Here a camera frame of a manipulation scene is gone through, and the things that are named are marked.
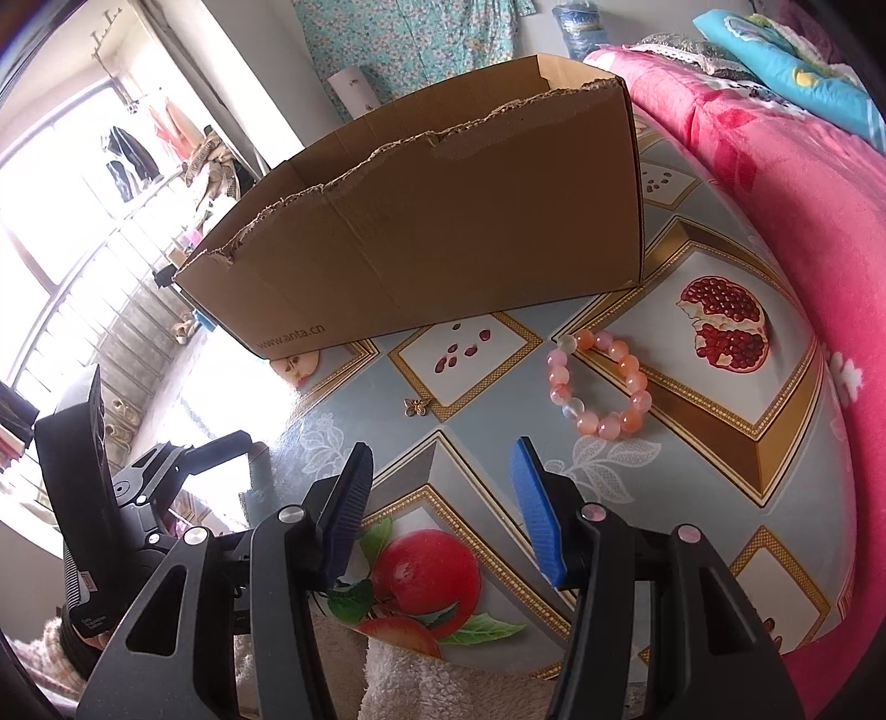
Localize dark red hanging clothes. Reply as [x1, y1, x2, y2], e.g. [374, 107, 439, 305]
[0, 380, 40, 479]

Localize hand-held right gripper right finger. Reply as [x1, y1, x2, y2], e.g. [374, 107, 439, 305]
[508, 435, 805, 720]

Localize grey lace pillow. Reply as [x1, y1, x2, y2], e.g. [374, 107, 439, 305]
[633, 34, 770, 88]

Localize pink hanging garment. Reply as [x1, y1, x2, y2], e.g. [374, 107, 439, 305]
[148, 100, 192, 164]

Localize blue water cooler bottle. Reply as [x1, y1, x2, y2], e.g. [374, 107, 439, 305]
[552, 2, 611, 60]

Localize white fleece cloth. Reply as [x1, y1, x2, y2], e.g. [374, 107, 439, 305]
[231, 609, 577, 720]

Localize pink bead bracelet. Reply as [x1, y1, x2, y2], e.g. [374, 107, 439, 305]
[547, 328, 651, 443]

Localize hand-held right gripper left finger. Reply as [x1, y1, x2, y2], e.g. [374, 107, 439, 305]
[75, 441, 375, 720]

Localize metal hook rack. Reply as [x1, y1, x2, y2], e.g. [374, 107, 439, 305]
[89, 6, 130, 81]

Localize metal window railing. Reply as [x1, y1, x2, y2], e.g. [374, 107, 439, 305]
[14, 228, 203, 452]

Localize pile of plaid clothes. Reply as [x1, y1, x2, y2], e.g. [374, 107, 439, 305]
[183, 125, 257, 209]

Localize dark hanging jacket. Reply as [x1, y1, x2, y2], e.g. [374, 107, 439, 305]
[104, 125, 161, 202]

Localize pale green quilt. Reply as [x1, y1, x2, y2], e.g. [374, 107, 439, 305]
[744, 7, 843, 64]

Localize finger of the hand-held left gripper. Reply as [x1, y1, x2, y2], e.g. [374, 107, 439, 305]
[142, 516, 251, 565]
[112, 430, 254, 515]

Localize blue quilt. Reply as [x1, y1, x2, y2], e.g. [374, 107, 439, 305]
[694, 8, 886, 151]

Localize person's left forearm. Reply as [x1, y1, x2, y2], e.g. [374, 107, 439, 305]
[14, 616, 88, 704]

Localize floral cloth wall hanging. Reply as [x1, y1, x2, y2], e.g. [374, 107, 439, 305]
[294, 0, 538, 99]

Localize brown cardboard box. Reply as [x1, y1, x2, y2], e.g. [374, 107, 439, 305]
[173, 54, 647, 362]

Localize rolled white mat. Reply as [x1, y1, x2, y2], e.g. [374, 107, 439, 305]
[327, 65, 379, 121]

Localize pink floral blanket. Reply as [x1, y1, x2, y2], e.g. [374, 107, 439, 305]
[585, 45, 886, 656]

